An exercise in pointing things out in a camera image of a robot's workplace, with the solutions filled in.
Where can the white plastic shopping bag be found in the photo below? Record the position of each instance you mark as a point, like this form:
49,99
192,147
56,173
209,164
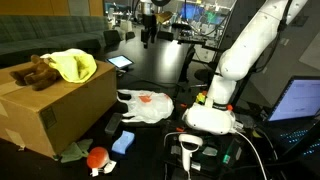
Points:
145,106

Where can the blue sponge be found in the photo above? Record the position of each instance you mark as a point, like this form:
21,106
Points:
123,142

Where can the yellow green cloth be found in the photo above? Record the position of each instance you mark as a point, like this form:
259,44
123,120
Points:
74,65

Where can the brown plush toy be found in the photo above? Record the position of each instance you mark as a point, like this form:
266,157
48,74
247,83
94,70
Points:
39,76

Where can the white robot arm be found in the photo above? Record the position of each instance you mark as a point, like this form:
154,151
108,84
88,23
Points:
262,29

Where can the large cardboard box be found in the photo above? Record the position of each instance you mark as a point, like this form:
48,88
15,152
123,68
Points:
48,121

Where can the tablet with lit screen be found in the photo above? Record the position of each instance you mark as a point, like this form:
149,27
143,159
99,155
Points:
120,61

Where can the black rectangular sponge block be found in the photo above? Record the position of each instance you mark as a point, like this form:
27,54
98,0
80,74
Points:
113,123

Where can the white VR controller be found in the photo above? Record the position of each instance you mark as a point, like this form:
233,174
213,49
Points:
189,144

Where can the red ball toy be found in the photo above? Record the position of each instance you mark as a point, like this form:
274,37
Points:
98,157

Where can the green cloth toy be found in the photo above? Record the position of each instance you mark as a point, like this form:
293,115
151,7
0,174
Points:
76,150

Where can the open laptop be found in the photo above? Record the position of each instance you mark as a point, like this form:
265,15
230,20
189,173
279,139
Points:
291,124

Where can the green plaid sofa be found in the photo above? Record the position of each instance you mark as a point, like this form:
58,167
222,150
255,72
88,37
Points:
24,35

